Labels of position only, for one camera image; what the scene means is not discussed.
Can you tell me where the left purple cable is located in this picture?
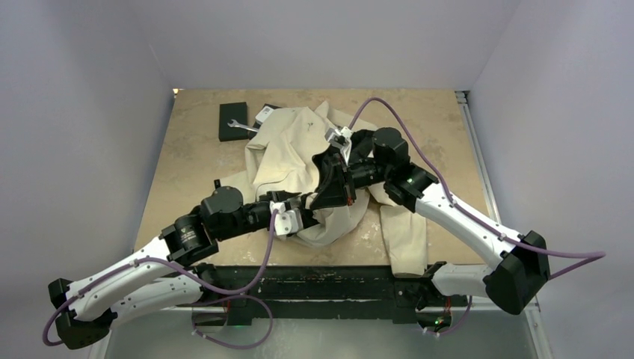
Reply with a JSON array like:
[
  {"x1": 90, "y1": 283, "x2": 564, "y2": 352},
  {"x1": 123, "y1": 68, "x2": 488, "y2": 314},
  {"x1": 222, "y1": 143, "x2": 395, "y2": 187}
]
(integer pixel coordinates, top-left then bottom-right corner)
[{"x1": 42, "y1": 208, "x2": 278, "y2": 348}]

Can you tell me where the white tag black card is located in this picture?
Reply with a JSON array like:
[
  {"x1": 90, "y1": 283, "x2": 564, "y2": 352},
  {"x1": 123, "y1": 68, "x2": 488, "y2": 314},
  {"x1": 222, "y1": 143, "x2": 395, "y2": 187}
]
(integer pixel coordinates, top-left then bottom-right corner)
[{"x1": 254, "y1": 104, "x2": 280, "y2": 128}]

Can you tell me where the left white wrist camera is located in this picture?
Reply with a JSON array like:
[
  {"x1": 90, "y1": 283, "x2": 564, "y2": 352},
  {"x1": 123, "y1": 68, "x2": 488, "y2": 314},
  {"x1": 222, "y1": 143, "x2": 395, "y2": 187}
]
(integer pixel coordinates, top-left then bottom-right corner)
[{"x1": 269, "y1": 201, "x2": 304, "y2": 238}]

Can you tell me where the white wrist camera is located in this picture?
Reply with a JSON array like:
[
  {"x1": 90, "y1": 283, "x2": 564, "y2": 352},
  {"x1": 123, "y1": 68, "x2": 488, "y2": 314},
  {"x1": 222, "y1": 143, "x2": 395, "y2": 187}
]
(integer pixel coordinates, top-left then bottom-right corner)
[
  {"x1": 324, "y1": 126, "x2": 353, "y2": 164},
  {"x1": 269, "y1": 201, "x2": 304, "y2": 238}
]

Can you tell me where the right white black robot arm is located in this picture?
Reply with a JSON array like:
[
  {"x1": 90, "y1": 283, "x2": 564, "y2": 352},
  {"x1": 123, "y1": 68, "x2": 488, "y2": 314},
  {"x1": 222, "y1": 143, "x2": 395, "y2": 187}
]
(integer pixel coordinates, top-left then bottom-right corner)
[{"x1": 309, "y1": 127, "x2": 550, "y2": 315}]

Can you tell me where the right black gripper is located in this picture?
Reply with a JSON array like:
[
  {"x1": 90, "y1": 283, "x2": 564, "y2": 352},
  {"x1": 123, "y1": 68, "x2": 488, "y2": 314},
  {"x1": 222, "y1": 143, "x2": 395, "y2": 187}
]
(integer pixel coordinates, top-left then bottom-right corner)
[{"x1": 310, "y1": 153, "x2": 391, "y2": 209}]

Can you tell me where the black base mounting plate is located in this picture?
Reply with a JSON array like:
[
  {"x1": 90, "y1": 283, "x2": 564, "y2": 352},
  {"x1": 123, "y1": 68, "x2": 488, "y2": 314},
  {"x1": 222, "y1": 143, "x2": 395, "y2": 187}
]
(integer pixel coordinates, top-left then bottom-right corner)
[{"x1": 123, "y1": 265, "x2": 489, "y2": 325}]

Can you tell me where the purple cable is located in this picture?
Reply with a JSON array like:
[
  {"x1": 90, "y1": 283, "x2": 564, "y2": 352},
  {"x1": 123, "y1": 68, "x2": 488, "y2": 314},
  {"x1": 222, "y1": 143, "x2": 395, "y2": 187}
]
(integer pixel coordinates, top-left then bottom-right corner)
[
  {"x1": 42, "y1": 208, "x2": 278, "y2": 348},
  {"x1": 348, "y1": 97, "x2": 606, "y2": 338}
]

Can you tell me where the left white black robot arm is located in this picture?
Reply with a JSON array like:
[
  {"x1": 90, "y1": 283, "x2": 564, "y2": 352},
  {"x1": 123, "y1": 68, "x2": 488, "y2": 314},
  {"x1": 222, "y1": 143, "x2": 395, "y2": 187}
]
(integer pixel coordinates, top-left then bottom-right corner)
[{"x1": 41, "y1": 186, "x2": 300, "y2": 350}]

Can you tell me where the black pouch with wrench logo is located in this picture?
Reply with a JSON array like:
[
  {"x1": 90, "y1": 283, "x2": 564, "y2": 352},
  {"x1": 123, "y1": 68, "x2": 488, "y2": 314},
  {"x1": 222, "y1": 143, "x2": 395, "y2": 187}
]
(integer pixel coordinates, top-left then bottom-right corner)
[{"x1": 218, "y1": 102, "x2": 251, "y2": 143}]

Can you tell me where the beige jacket with black lining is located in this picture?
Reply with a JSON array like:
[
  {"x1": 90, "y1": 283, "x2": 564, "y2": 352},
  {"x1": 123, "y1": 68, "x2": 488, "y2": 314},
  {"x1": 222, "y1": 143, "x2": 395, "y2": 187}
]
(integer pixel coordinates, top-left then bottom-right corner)
[{"x1": 221, "y1": 102, "x2": 428, "y2": 277}]

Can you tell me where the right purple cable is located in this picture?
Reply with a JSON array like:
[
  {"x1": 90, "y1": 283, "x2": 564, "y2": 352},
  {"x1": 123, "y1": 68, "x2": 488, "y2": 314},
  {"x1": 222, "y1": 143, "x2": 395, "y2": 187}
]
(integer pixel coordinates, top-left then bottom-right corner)
[{"x1": 348, "y1": 97, "x2": 606, "y2": 338}]

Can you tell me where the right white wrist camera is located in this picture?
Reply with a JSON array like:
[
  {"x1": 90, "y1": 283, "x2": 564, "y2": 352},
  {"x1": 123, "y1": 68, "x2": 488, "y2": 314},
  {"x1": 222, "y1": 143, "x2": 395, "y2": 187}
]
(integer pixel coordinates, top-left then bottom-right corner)
[{"x1": 324, "y1": 126, "x2": 353, "y2": 164}]

